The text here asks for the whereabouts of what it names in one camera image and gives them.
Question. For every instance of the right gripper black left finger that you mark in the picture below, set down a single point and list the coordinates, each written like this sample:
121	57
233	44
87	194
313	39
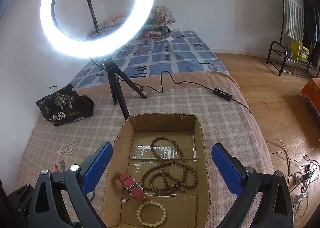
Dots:
47	208

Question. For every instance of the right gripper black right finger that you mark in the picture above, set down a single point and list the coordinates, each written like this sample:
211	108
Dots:
275	208

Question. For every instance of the black snack bag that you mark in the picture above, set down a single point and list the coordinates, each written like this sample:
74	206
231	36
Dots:
65	106

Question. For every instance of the brown cardboard box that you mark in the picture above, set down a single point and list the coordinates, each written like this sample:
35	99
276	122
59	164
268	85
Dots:
159	165

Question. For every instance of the black mini tripod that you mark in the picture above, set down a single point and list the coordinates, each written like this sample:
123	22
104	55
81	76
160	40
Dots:
114	75

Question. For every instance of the orange cloth covered table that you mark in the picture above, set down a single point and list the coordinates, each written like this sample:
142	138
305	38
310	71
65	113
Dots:
311	91

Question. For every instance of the black metal clothes rack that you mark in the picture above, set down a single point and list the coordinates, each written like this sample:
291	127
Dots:
280	54

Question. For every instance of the yellow green box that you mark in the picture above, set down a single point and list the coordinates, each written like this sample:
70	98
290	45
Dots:
300	53

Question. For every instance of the blue patterned bed sheet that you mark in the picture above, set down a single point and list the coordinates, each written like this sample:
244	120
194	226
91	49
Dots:
183	52

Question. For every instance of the folded floral quilt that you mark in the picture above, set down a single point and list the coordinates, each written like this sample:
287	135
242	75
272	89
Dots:
156	28

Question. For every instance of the dark hanging clothes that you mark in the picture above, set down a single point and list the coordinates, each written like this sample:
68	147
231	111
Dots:
311	31

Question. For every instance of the striped hanging cloth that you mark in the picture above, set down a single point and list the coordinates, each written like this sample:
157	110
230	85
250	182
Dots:
294	15

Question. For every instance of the white power strip with cables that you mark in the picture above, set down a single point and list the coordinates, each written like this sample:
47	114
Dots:
299	178

